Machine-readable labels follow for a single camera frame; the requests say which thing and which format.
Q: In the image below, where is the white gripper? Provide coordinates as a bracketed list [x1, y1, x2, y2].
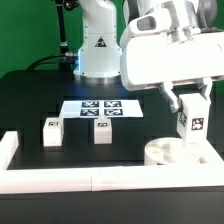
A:
[120, 32, 224, 113]

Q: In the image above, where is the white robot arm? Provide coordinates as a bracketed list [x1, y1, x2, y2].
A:
[74, 0, 224, 112]

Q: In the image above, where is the white U-shaped fence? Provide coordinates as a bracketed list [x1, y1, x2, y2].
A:
[0, 131, 224, 194]

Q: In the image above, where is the white marker sheet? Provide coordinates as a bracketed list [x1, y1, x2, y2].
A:
[60, 100, 143, 118]

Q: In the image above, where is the black cable bundle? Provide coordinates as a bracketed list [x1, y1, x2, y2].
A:
[25, 51, 79, 72]

